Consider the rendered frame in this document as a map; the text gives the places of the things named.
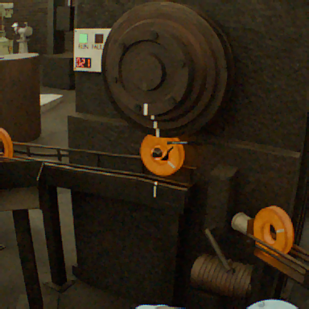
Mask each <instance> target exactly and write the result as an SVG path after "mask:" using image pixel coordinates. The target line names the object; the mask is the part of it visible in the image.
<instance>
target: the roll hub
mask: <svg viewBox="0 0 309 309"><path fill-rule="evenodd" d="M152 32H157V34H158V35H159V37H158V38H157V39H152V38H151V37H150V35H151V33H152ZM120 42H124V44H125V45H126V46H125V48H124V49H120V48H119V46H118V44H119V43H120ZM119 43H118V44H117V46H116V47H115V48H114V50H113V53H112V56H111V59H110V64H109V72H110V74H109V78H110V79H111V78H112V77H117V83H116V84H112V82H111V84H112V86H113V88H114V90H113V91H114V92H115V93H116V94H117V96H118V98H119V99H120V100H121V101H122V103H123V104H124V105H126V106H127V107H128V108H129V109H131V110H133V111H134V112H136V111H135V110H134V106H135V105H136V104H140V105H141V107H142V108H141V111H140V112H136V113H141V114H144V104H147V111H146V115H157V114H161V113H167V112H168V111H170V110H172V109H174V108H176V107H177V106H179V105H180V104H181V103H182V102H184V101H185V100H186V97H187V95H188V94H189V93H190V92H191V89H192V86H193V78H194V65H193V61H192V57H191V54H190V53H189V51H188V49H187V48H186V47H185V45H184V44H183V43H182V42H181V41H180V40H179V39H178V38H177V37H176V36H175V35H173V34H171V33H169V32H167V31H163V30H159V29H142V30H138V31H134V32H131V33H129V34H128V35H126V36H125V37H124V38H123V39H122V40H121V41H119ZM178 60H183V62H184V63H185V65H184V66H183V68H178V67H177V65H176V63H177V62H178ZM169 97H172V98H174V99H175V103H174V104H173V105H169V104H168V103H167V99H168V98H169Z"/></svg>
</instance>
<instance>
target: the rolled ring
mask: <svg viewBox="0 0 309 309"><path fill-rule="evenodd" d="M0 138H1V139H2V142H3V143H4V145H5V156H4V157H7V158H13V143H12V141H11V139H10V136H9V134H8V133H7V132H6V131H5V130H4V129H3V128H1V127H0Z"/></svg>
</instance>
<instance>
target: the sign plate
mask: <svg viewBox="0 0 309 309"><path fill-rule="evenodd" d="M110 31H111V29H75V38H74V43H75V48H74V70H77V71H89V72H101V54H102V51H103V47H104V45H105V41H106V38H107V36H108V34H109V33H110ZM80 34H82V35H87V43H80ZM100 34H103V36H102V43H95V35H100ZM77 58H78V59H79V60H77ZM82 59H84V60H85V61H84V60H82ZM76 60H77V62H76ZM79 61H80V62H79ZM82 62H84V64H83V63H82ZM76 63H77V65H76ZM79 63H80V66H79ZM81 63H82V65H84V67H83V66H82V65H81ZM77 66H79V67H77Z"/></svg>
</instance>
